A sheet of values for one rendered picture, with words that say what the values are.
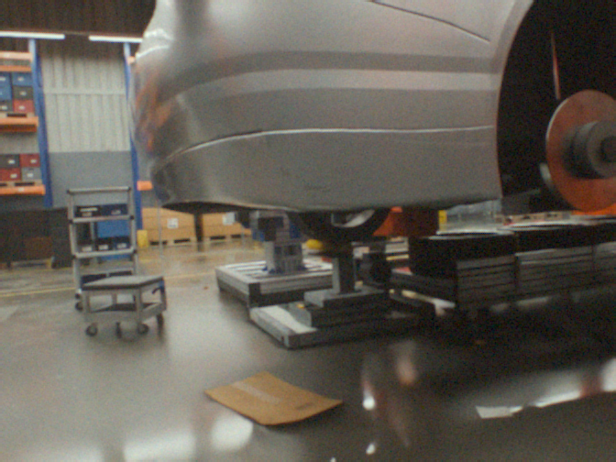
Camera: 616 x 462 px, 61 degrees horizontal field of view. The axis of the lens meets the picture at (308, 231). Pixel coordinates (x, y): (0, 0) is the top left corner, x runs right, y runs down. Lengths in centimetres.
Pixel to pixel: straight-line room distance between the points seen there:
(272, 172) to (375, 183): 21
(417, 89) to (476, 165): 21
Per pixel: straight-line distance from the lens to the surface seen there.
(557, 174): 149
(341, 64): 106
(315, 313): 286
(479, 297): 308
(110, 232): 899
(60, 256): 907
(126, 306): 385
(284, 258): 404
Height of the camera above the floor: 76
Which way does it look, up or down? 3 degrees down
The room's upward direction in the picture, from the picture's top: 4 degrees counter-clockwise
